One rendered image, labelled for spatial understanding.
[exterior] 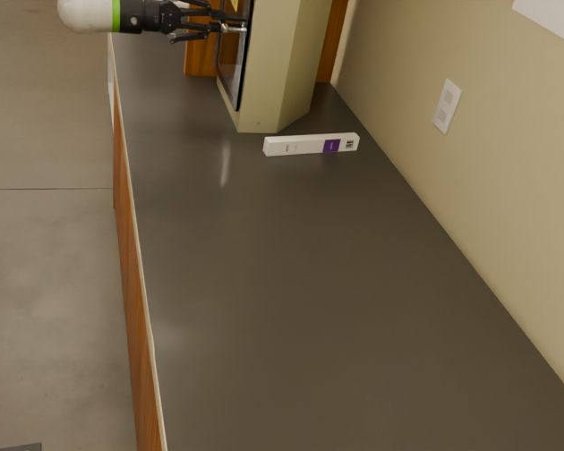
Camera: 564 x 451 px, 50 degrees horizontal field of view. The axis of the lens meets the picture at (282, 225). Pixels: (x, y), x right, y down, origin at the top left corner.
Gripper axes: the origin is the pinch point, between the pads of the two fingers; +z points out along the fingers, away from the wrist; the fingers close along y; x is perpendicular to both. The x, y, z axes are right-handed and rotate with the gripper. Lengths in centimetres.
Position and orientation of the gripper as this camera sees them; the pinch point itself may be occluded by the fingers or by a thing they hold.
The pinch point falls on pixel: (224, 21)
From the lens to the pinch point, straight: 163.6
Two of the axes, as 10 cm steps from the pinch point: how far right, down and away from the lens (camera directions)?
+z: 9.5, -0.3, 3.1
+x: -2.6, -6.0, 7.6
